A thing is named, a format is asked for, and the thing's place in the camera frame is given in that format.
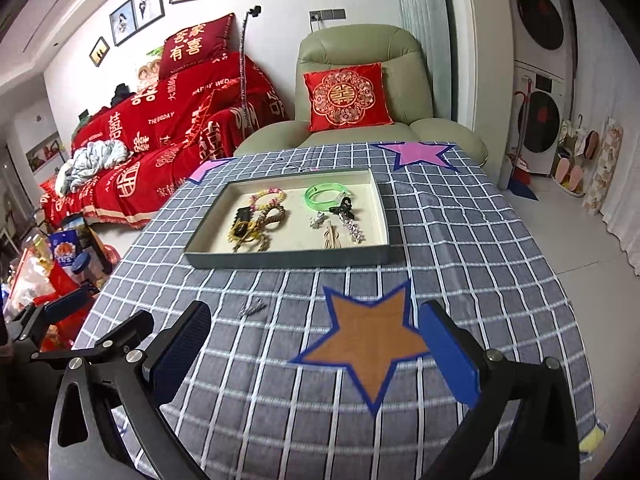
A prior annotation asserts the black rectangular hair clip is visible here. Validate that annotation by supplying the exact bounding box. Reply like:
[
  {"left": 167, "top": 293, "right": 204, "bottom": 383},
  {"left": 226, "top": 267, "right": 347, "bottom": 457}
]
[{"left": 231, "top": 206, "right": 253, "bottom": 240}]

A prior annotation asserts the pink star rhinestone clip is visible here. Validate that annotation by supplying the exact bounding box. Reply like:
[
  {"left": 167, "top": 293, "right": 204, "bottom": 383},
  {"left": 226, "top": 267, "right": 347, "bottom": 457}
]
[{"left": 340, "top": 214, "right": 364, "bottom": 245}]

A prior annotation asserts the pink yellow bead bracelet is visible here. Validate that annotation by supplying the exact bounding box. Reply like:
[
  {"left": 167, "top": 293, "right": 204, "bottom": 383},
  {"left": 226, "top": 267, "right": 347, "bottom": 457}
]
[{"left": 248, "top": 186, "right": 289, "bottom": 213}]

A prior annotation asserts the red bedspread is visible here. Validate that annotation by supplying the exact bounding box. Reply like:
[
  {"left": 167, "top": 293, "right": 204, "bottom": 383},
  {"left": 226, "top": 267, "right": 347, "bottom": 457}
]
[{"left": 40, "top": 52, "right": 286, "bottom": 229}]

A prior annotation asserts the red bed pillow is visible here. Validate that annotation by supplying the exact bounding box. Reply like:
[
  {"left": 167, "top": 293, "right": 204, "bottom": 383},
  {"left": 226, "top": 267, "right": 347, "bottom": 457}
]
[{"left": 158, "top": 13, "right": 235, "bottom": 80}]

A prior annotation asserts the green recliner armchair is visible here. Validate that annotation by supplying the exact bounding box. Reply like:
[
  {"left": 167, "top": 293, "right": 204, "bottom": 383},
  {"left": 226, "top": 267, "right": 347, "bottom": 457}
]
[{"left": 234, "top": 24, "right": 488, "bottom": 165}]

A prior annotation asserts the brown spiral hair tie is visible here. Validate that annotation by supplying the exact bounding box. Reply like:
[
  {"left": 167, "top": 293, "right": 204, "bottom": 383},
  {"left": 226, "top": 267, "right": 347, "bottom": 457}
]
[{"left": 255, "top": 204, "right": 289, "bottom": 231}]

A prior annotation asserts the framed wall photo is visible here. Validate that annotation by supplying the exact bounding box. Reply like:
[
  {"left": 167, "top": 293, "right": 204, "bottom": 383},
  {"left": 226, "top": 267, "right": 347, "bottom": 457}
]
[{"left": 110, "top": 0, "right": 165, "bottom": 47}]

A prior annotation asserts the small silver earring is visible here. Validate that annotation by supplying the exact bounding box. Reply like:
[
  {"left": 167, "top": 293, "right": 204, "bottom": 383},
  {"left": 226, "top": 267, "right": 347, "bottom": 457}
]
[{"left": 239, "top": 298, "right": 268, "bottom": 318}]

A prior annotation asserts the grey checked tablecloth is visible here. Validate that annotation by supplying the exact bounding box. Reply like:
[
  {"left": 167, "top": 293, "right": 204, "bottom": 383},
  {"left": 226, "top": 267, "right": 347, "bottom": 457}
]
[{"left": 76, "top": 142, "right": 598, "bottom": 479}]

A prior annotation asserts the yellow flower hair tie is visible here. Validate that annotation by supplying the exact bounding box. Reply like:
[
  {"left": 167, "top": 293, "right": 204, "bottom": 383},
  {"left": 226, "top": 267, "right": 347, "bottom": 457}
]
[{"left": 226, "top": 221, "right": 262, "bottom": 254}]

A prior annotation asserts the red embroidered cushion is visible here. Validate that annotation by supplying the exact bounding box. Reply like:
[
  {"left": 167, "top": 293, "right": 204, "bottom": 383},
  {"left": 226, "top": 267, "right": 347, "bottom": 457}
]
[{"left": 304, "top": 63, "right": 393, "bottom": 133}]

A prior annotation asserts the pink star sticker far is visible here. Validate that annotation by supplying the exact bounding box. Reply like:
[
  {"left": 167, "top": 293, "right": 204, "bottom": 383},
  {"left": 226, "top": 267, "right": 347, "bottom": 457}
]
[{"left": 372, "top": 142, "right": 458, "bottom": 172}]

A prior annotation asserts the cream jewelry tray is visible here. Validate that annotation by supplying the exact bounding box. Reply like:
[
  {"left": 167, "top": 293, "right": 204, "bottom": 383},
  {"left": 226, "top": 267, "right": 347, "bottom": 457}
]
[{"left": 184, "top": 168, "right": 390, "bottom": 270}]

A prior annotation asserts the orange star sticker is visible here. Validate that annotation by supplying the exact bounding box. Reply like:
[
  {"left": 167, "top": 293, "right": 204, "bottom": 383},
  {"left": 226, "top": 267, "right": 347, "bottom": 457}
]
[{"left": 291, "top": 281, "right": 430, "bottom": 415}]

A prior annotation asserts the washing machine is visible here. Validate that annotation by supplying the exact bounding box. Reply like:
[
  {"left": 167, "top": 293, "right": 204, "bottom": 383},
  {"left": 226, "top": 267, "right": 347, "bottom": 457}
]
[{"left": 506, "top": 0, "right": 572, "bottom": 176}]

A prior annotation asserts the black claw hair clip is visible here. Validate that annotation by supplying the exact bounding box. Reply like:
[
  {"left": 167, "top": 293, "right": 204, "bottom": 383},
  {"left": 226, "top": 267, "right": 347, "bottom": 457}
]
[{"left": 329, "top": 196, "right": 356, "bottom": 220}]

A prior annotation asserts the beige hair clip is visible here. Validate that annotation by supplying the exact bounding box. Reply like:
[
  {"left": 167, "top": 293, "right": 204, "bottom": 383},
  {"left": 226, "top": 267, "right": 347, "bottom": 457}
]
[{"left": 323, "top": 224, "right": 342, "bottom": 249}]

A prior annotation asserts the grey white crumpled cloth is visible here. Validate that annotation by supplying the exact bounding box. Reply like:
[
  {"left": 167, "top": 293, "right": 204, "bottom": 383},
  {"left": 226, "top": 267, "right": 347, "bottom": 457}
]
[{"left": 54, "top": 140, "right": 131, "bottom": 197}]

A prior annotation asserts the silver dangling earring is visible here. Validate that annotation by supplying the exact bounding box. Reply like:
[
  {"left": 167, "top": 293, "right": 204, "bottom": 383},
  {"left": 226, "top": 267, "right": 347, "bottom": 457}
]
[{"left": 309, "top": 211, "right": 328, "bottom": 229}]

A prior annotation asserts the green translucent bangle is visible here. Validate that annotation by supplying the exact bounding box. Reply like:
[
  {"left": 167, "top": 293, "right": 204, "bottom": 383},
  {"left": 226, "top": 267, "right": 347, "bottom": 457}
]
[{"left": 304, "top": 182, "right": 350, "bottom": 211}]

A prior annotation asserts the blue snack box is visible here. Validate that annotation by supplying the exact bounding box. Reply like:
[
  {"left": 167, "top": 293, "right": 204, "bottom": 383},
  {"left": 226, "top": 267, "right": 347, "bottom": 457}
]
[{"left": 49, "top": 230, "right": 82, "bottom": 268}]

